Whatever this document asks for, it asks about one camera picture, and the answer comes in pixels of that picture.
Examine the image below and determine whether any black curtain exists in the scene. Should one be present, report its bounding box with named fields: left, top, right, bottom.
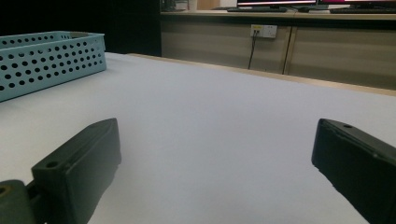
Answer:
left=0, top=0, right=163, bottom=57

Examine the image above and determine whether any brown cardboard box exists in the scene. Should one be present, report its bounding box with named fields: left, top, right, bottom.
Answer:
left=196, top=0, right=221, bottom=10

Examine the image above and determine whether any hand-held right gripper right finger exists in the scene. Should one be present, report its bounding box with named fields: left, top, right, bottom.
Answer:
left=311, top=118, right=396, bottom=224

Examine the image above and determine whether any computer monitor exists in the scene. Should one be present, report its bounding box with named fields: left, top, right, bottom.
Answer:
left=236, top=0, right=318, bottom=8
left=317, top=0, right=396, bottom=7

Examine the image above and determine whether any black socket cable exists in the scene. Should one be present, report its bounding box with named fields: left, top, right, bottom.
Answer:
left=247, top=30, right=260, bottom=70

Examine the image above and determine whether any beige wooden counter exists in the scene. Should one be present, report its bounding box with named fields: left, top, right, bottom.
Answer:
left=160, top=8, right=396, bottom=91

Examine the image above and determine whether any light blue perforated plastic basket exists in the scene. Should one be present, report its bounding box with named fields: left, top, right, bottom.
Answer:
left=0, top=30, right=107, bottom=104

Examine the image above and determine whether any white wall socket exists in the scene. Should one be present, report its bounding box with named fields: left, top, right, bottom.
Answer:
left=249, top=23, right=278, bottom=39

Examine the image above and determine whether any black keyboard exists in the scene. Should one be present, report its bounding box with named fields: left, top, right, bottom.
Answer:
left=329, top=7, right=396, bottom=15
left=226, top=7, right=289, bottom=14

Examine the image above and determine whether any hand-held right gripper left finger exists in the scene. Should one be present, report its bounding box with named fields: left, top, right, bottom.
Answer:
left=31, top=118, right=122, bottom=224

